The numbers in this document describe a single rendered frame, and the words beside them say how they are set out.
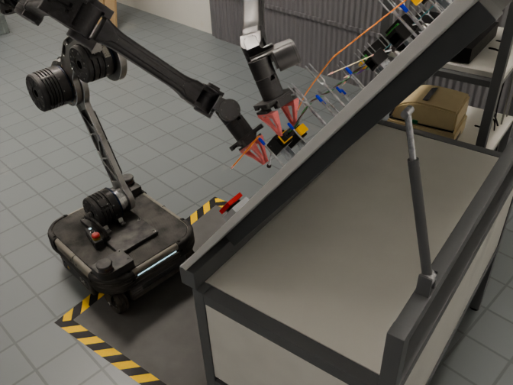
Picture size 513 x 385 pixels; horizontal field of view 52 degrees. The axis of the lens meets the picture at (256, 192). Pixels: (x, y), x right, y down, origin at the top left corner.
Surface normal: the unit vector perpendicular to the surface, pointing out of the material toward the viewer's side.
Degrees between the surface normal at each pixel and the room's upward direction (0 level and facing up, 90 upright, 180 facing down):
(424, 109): 90
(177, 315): 0
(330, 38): 90
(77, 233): 0
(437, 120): 90
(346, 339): 0
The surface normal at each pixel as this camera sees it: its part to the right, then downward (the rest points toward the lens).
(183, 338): -0.04, -0.80
